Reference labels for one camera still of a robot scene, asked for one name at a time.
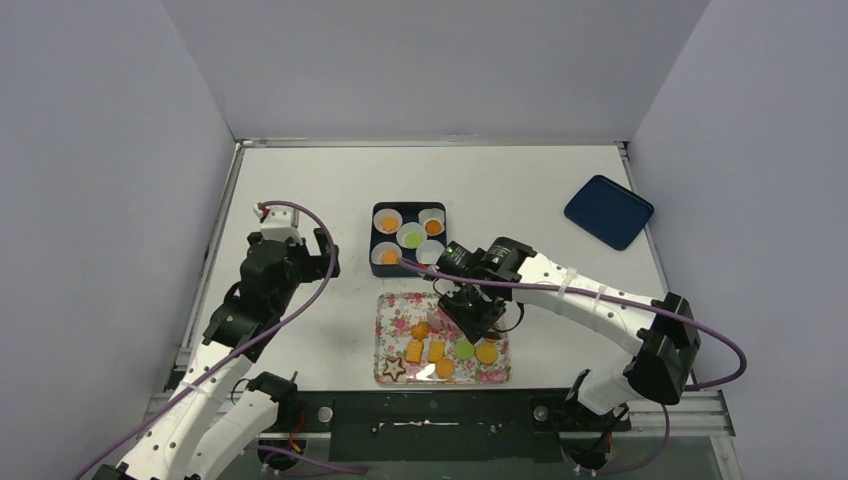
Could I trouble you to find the pink cat paw tongs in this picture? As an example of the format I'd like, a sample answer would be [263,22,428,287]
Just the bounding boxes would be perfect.
[427,310,457,333]

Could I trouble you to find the white paper cup centre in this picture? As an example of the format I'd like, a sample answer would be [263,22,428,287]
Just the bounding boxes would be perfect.
[396,222,428,249]

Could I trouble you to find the white paper cup front-left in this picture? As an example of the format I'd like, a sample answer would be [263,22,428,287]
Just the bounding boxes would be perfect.
[370,242,402,266]

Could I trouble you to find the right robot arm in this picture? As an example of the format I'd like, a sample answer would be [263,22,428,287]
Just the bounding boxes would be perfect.
[274,237,700,428]

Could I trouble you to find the dark blue box lid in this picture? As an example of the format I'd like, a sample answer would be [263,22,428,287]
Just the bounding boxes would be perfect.
[563,175,655,251]

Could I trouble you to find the square cracker left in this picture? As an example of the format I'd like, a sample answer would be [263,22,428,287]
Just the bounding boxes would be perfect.
[405,339,424,364]

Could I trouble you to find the orange round cookie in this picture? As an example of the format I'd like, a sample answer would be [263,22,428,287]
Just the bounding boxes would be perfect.
[424,218,444,236]
[434,358,455,379]

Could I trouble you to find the yellow waffle round cookie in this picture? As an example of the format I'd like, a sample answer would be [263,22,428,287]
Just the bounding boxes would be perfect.
[474,342,499,365]

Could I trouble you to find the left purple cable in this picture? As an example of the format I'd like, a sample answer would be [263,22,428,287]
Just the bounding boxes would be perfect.
[72,200,369,480]

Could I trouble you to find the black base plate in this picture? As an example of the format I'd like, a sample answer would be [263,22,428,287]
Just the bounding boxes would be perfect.
[260,388,631,463]

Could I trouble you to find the green round cookie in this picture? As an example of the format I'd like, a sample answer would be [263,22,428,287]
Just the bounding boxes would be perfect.
[402,231,424,249]
[454,340,475,361]

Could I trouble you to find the star chocolate cookie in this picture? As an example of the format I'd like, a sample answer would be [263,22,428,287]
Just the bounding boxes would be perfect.
[381,357,407,382]

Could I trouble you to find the square cracker right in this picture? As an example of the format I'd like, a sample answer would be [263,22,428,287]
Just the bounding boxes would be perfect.
[428,340,446,363]

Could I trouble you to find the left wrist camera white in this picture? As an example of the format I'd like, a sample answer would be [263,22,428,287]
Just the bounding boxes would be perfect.
[253,204,303,245]

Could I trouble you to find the dark blue square box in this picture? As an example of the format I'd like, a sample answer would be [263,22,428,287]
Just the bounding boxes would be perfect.
[369,201,448,278]

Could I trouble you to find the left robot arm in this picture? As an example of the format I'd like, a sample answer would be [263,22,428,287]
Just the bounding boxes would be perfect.
[94,227,340,479]

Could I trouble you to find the floral rectangular tray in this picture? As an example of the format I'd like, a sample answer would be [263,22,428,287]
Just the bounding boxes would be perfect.
[374,292,512,386]

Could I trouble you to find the orange round cookie bottom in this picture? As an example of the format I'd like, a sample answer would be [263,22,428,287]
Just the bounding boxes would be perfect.
[434,358,455,379]

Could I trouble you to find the white paper cup front-right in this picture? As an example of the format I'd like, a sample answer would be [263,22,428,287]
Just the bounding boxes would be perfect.
[415,239,445,265]

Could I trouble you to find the white paper cup back-right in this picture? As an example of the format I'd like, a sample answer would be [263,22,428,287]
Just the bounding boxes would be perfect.
[418,208,446,235]

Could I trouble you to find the white paper cup back-left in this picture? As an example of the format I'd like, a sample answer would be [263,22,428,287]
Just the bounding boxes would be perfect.
[372,208,404,235]

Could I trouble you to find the square cracker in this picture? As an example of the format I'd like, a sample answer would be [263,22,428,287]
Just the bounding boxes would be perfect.
[428,340,446,363]
[405,339,424,364]

